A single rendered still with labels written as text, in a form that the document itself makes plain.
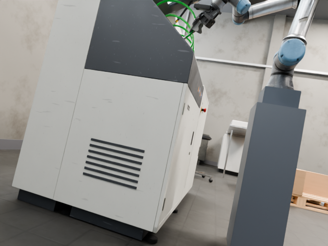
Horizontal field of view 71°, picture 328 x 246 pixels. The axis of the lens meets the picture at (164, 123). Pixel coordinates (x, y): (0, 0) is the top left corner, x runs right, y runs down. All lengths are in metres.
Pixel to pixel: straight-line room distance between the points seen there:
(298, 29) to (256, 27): 6.99
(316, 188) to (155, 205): 3.24
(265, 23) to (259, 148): 7.36
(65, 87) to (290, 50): 1.19
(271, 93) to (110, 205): 1.02
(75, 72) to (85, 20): 0.31
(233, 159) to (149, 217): 4.50
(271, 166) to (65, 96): 1.16
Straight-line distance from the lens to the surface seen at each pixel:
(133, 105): 1.18
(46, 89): 1.48
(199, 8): 1.58
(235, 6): 1.50
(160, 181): 1.12
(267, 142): 1.30
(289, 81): 1.44
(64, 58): 1.46
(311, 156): 7.82
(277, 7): 1.64
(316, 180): 4.12
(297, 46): 1.35
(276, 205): 1.34
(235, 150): 5.55
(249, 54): 7.99
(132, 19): 1.35
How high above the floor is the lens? 0.51
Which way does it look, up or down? 4 degrees up
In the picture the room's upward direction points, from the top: 12 degrees clockwise
